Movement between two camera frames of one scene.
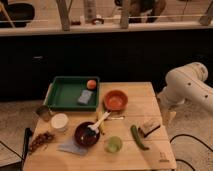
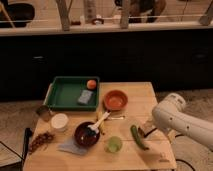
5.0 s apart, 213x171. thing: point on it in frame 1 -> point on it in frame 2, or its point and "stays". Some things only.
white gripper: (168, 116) -> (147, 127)
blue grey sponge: (85, 96) stays
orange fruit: (91, 84) stays
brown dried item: (40, 139) stays
